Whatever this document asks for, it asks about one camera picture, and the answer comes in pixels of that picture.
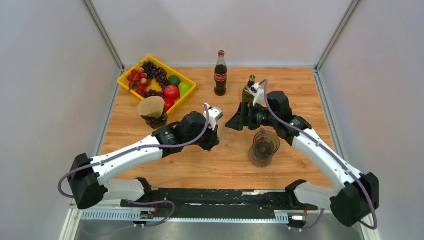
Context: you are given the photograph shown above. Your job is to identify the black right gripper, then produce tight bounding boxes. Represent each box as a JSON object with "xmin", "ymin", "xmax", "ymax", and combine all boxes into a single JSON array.
[{"xmin": 225, "ymin": 101, "xmax": 278, "ymax": 131}]

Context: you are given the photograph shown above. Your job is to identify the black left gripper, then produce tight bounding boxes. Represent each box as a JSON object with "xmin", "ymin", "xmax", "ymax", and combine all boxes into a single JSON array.
[{"xmin": 184, "ymin": 119, "xmax": 221, "ymax": 152}]

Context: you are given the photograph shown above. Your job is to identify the grey coffee dripper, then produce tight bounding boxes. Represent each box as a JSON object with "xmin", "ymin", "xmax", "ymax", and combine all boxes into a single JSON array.
[{"xmin": 252, "ymin": 129, "xmax": 281, "ymax": 160}]

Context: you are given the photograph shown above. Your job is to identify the amber coffee dripper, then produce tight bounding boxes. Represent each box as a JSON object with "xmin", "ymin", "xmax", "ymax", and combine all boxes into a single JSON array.
[{"xmin": 145, "ymin": 112, "xmax": 168, "ymax": 130}]

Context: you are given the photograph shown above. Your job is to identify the brown paper coffee filter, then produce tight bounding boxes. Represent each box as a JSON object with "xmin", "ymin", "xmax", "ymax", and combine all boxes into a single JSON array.
[{"xmin": 137, "ymin": 96, "xmax": 165, "ymax": 119}]

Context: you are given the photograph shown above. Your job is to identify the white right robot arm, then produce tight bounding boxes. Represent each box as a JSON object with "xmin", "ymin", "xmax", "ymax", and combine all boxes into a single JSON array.
[{"xmin": 225, "ymin": 91, "xmax": 379, "ymax": 230}]

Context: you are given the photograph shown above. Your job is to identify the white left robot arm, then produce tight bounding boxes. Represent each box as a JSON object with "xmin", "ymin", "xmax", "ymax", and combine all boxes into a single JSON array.
[{"xmin": 66, "ymin": 107, "xmax": 223, "ymax": 210}]

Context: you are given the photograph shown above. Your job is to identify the green glass bottle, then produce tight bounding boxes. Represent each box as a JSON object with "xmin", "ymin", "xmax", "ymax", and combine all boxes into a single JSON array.
[{"xmin": 241, "ymin": 75, "xmax": 257, "ymax": 103}]

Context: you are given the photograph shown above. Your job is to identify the red apple lower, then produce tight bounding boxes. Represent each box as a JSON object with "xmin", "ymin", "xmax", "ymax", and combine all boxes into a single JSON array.
[{"xmin": 163, "ymin": 97, "xmax": 175, "ymax": 113}]

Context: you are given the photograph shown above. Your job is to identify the red apple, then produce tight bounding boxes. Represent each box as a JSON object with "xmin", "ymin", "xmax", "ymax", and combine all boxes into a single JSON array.
[
  {"xmin": 163, "ymin": 84, "xmax": 180, "ymax": 101},
  {"xmin": 163, "ymin": 97, "xmax": 175, "ymax": 113}
]

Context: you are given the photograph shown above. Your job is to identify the green pear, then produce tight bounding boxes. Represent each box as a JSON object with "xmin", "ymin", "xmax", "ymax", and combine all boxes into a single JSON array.
[{"xmin": 178, "ymin": 82, "xmax": 192, "ymax": 98}]

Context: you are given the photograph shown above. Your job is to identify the red apple upper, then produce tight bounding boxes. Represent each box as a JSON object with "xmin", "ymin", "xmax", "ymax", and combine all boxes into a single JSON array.
[{"xmin": 163, "ymin": 84, "xmax": 180, "ymax": 101}]

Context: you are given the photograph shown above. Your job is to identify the glass carafe right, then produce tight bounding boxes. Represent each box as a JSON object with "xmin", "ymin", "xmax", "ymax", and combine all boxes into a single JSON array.
[{"xmin": 247, "ymin": 146, "xmax": 275, "ymax": 168}]

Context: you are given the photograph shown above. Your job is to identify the green lime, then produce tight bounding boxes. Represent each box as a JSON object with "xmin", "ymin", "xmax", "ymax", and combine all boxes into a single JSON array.
[{"xmin": 168, "ymin": 75, "xmax": 181, "ymax": 87}]

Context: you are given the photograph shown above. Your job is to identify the dark grape bunch lower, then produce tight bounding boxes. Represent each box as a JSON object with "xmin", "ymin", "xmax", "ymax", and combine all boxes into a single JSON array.
[{"xmin": 141, "ymin": 89, "xmax": 165, "ymax": 99}]

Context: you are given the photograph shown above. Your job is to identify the dark grape bunch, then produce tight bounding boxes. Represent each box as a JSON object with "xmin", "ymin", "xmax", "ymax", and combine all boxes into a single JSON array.
[
  {"xmin": 141, "ymin": 89, "xmax": 165, "ymax": 99},
  {"xmin": 142, "ymin": 61, "xmax": 169, "ymax": 90}
]

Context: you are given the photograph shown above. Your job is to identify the cola glass bottle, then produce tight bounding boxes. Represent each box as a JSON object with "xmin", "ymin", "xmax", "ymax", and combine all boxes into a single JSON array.
[{"xmin": 214, "ymin": 50, "xmax": 228, "ymax": 96}]

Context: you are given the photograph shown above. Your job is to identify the dark grape bunch upper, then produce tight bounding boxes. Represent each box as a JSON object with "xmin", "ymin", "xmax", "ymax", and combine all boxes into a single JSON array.
[{"xmin": 142, "ymin": 61, "xmax": 169, "ymax": 90}]

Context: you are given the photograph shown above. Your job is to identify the yellow plastic fruit tray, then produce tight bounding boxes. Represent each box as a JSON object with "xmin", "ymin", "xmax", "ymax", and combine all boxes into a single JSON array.
[{"xmin": 117, "ymin": 54, "xmax": 198, "ymax": 119}]

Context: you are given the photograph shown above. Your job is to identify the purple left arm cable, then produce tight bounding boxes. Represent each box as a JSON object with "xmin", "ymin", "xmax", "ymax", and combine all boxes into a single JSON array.
[{"xmin": 57, "ymin": 103, "xmax": 211, "ymax": 229}]

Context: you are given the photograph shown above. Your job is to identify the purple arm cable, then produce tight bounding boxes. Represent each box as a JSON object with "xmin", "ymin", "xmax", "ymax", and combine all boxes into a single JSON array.
[
  {"xmin": 258, "ymin": 78, "xmax": 379, "ymax": 232},
  {"xmin": 57, "ymin": 103, "xmax": 211, "ymax": 229}
]

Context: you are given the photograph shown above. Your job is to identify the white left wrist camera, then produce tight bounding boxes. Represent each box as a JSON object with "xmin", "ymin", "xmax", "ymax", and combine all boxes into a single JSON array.
[{"xmin": 203, "ymin": 103, "xmax": 224, "ymax": 131}]

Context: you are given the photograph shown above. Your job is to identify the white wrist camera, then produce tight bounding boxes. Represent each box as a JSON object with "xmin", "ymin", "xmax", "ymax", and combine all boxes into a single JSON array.
[
  {"xmin": 247, "ymin": 83, "xmax": 265, "ymax": 106},
  {"xmin": 203, "ymin": 103, "xmax": 224, "ymax": 131}
]

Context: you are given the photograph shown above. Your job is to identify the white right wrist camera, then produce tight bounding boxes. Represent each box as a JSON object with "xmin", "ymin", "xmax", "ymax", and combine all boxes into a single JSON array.
[{"xmin": 247, "ymin": 83, "xmax": 265, "ymax": 106}]

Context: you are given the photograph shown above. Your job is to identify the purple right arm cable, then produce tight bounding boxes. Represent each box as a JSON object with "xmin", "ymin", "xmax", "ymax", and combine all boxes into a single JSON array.
[{"xmin": 258, "ymin": 78, "xmax": 379, "ymax": 232}]

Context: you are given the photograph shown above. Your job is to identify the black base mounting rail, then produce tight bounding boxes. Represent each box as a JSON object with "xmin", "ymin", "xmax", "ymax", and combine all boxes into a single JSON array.
[{"xmin": 139, "ymin": 188, "xmax": 306, "ymax": 220}]

